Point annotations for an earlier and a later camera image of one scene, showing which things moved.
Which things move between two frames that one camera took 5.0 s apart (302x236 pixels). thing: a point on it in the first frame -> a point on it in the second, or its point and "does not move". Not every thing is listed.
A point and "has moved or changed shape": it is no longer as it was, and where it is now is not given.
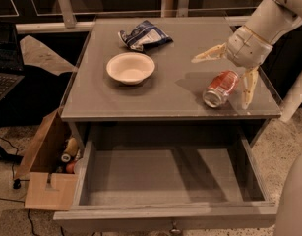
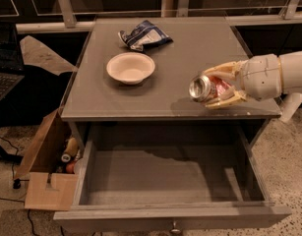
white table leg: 296,96 does not move
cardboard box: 44,188 does not move
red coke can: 219,87 has moved or changed shape
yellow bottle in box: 71,149 does not move
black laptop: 8,70 does not move
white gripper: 248,48 -> 263,77
